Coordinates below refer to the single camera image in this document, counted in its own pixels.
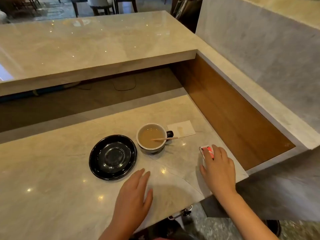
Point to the person's right hand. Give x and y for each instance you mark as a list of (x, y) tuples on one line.
[(221, 177)]

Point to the person's right forearm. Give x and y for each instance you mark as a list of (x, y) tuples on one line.
[(245, 219)]

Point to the person's left hand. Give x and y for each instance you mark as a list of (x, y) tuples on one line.
[(130, 202)]

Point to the dark wooden chair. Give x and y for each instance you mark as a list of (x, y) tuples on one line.
[(125, 1), (31, 3), (77, 2)]

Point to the white upholstered chair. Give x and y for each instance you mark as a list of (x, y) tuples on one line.
[(100, 3)]

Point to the red sugar packet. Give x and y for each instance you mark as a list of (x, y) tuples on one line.
[(206, 152)]

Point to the person's left thumb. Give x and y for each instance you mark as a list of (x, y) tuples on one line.
[(149, 199)]

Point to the person's dark clothing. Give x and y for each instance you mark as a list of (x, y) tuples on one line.
[(165, 231)]

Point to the person's left forearm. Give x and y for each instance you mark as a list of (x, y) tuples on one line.
[(117, 232)]

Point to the wooden stir stick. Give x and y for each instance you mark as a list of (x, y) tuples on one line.
[(166, 138)]

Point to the black round stool base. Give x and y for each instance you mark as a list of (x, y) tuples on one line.
[(273, 227)]

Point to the milky coffee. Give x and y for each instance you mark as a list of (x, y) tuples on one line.
[(148, 136)]

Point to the white paper napkin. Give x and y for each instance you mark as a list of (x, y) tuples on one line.
[(181, 128)]

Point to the person's right middle finger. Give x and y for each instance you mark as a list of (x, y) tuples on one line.
[(217, 153)]

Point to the person's left middle finger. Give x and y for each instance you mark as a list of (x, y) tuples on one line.
[(138, 177)]

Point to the person's right little finger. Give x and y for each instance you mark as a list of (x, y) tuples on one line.
[(231, 165)]

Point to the person's right thumb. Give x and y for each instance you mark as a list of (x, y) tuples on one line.
[(203, 170)]

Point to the black glossy saucer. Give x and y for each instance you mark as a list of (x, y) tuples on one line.
[(112, 157)]

